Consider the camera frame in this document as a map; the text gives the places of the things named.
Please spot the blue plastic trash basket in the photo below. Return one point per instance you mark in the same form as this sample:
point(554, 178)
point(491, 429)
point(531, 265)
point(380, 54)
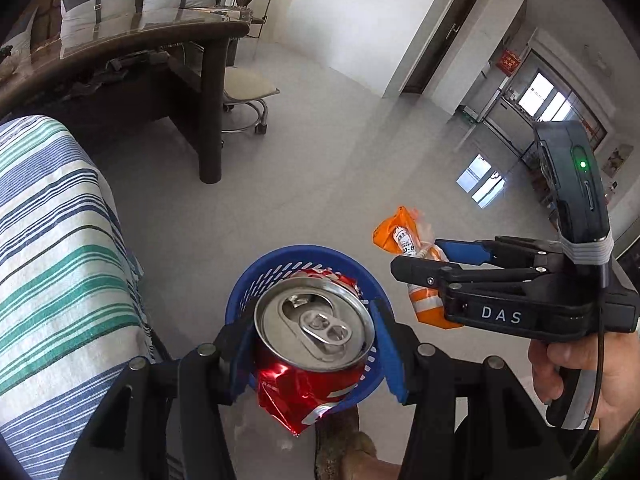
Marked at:
point(279, 264)

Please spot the brown fuzzy slipper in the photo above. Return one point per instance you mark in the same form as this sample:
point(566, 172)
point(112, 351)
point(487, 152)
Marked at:
point(344, 452)

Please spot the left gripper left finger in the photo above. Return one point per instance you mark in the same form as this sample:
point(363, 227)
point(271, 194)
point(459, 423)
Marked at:
point(126, 436)

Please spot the dark wooden curved table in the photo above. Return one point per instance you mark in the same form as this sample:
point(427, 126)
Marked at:
point(134, 68)

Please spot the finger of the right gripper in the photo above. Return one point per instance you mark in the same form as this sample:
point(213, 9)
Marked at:
point(460, 283)
point(504, 252)

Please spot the crushed red soda can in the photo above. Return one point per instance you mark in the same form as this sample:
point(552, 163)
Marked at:
point(314, 333)

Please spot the brown wooden sofa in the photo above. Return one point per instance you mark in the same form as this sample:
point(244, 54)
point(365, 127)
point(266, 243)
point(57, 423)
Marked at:
point(45, 15)

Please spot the wooden armchair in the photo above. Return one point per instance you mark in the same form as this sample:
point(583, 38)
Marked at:
point(239, 10)

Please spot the blue green striped tablecloth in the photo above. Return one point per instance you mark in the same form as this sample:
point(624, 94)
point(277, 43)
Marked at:
point(71, 311)

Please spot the cream seat rolling stool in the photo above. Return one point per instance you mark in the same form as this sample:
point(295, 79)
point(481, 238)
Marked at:
point(249, 88)

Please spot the person right hand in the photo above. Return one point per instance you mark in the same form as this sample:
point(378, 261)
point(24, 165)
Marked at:
point(619, 396)

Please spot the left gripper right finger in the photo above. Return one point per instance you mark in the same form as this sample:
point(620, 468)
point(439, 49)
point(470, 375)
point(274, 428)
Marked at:
point(471, 420)

